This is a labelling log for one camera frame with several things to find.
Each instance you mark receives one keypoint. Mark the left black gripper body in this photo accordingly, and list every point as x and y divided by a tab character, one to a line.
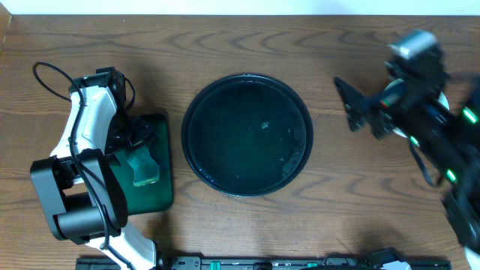
132	137

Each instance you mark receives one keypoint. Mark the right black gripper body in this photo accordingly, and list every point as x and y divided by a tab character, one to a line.
429	124

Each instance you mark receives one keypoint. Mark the mint plate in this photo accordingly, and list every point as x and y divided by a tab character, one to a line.
442	100

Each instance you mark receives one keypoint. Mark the green yellow sponge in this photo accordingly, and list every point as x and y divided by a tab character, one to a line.
145	169

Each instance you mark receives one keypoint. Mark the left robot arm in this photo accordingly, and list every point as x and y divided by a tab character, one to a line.
79	193

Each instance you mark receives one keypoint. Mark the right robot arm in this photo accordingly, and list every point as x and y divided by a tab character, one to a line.
444	145

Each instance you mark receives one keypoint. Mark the dark green rectangular tray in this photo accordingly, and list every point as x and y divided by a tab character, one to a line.
156	197

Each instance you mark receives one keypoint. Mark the black round tray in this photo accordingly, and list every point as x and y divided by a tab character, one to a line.
247	135

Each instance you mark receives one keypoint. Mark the black mounting rail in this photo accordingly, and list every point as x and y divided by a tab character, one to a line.
196	263

